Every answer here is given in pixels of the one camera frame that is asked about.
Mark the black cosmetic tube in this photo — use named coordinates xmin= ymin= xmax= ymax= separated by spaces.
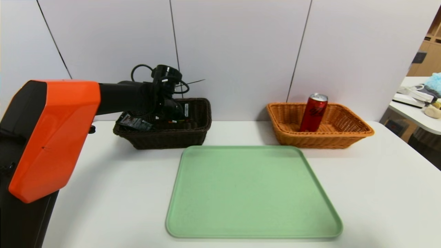
xmin=115 ymin=112 xmax=154 ymax=132

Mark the red soda can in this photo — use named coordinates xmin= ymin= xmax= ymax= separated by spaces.
xmin=299 ymin=92 xmax=329 ymax=132

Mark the dark brown wicker basket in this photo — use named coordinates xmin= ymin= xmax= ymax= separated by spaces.
xmin=113 ymin=98 xmax=212 ymax=150

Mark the orange wicker basket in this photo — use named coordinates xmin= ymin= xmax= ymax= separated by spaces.
xmin=266 ymin=102 xmax=375 ymax=149

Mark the light green plastic tray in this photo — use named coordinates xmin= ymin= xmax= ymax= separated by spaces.
xmin=165 ymin=145 xmax=343 ymax=239

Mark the white side table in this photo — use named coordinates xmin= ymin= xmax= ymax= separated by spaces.
xmin=389 ymin=76 xmax=441 ymax=135

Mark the beige plush toy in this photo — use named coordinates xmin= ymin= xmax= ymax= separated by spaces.
xmin=424 ymin=103 xmax=441 ymax=119

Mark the light blue fluffy duster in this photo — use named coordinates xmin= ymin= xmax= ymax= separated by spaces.
xmin=424 ymin=72 xmax=441 ymax=101

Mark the wooden shelving unit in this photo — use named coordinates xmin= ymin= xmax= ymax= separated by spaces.
xmin=408 ymin=7 xmax=441 ymax=77

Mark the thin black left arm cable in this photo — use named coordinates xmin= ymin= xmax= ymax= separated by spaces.
xmin=130 ymin=64 xmax=191 ymax=95

